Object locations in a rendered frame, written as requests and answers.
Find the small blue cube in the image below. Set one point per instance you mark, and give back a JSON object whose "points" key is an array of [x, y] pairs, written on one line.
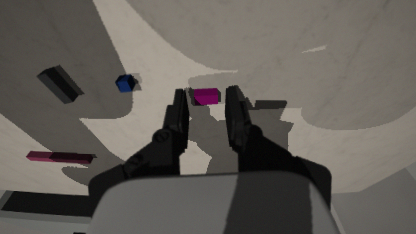
{"points": [[125, 83]]}

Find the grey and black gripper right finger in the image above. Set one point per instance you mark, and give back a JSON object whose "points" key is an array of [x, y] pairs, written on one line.
{"points": [[254, 150]]}

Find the dark grey rectangular rod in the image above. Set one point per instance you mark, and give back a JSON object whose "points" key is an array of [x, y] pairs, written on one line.
{"points": [[57, 85]]}

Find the pink rod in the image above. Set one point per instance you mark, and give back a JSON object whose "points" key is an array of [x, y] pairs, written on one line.
{"points": [[60, 157]]}

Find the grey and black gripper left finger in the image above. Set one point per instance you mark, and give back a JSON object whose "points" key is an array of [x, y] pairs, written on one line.
{"points": [[159, 157]]}

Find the magenta rectangular block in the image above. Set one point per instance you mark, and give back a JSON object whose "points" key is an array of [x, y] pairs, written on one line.
{"points": [[206, 96]]}

